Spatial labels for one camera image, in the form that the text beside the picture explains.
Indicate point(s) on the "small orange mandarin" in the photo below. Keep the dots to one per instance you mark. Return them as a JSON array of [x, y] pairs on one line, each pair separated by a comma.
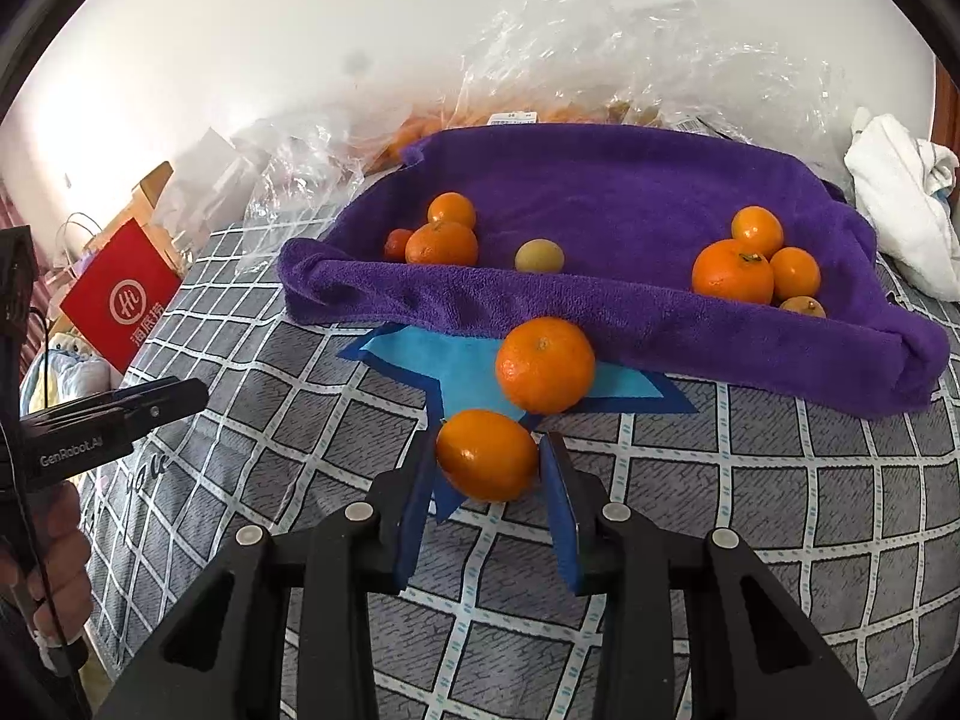
[[795, 273], [757, 231]]

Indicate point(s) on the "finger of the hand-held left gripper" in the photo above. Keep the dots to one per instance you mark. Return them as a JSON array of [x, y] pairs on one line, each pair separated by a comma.
[[165, 399]]

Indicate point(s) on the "small red fruit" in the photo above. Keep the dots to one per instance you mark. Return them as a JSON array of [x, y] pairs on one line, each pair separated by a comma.
[[396, 244]]

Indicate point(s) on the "white crumpled cloth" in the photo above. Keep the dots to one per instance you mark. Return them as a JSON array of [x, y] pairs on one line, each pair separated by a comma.
[[900, 187]]

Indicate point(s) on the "cardboard box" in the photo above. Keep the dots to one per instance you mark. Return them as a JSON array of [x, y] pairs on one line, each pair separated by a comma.
[[154, 187]]

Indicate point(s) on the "grey checked blanket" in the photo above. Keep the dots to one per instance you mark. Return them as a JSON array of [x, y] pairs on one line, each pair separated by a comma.
[[750, 480]]

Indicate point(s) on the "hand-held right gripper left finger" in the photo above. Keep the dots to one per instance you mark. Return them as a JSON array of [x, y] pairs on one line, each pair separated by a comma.
[[416, 525]]

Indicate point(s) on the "blue star-shaped sheet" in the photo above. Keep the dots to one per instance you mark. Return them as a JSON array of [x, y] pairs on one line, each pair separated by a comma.
[[420, 356]]

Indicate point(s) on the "pile of bagged oranges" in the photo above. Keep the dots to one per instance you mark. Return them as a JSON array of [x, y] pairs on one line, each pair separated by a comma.
[[409, 139]]

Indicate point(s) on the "large orange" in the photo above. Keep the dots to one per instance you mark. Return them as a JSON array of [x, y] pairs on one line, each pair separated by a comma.
[[545, 364]]

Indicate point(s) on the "small clear plastic bag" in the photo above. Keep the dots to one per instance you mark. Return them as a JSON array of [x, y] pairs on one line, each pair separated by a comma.
[[300, 157]]

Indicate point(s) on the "light blue quilt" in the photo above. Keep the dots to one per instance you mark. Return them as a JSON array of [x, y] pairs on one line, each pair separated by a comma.
[[75, 371]]

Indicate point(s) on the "stemmed orange mandarin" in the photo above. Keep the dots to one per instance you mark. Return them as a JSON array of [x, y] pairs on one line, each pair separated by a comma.
[[732, 271]]

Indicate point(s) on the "yellow-green round fruit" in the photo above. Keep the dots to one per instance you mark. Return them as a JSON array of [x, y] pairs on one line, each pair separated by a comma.
[[539, 256], [802, 307]]

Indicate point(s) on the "person's left hand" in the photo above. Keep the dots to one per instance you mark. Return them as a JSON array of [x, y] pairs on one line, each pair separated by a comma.
[[60, 555]]

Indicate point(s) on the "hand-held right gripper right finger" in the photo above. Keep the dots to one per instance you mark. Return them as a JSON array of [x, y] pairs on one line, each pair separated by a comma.
[[562, 510]]

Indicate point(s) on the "large clear plastic bag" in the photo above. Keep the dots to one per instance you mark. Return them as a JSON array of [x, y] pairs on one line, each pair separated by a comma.
[[600, 52]]

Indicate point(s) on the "red paper bag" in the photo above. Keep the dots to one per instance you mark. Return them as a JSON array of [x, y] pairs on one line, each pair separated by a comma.
[[120, 292]]

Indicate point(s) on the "purple towel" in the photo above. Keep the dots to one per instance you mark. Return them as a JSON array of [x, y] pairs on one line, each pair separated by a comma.
[[615, 187]]

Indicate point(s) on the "brown wooden door frame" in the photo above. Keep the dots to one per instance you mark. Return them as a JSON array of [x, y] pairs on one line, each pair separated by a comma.
[[946, 112]]

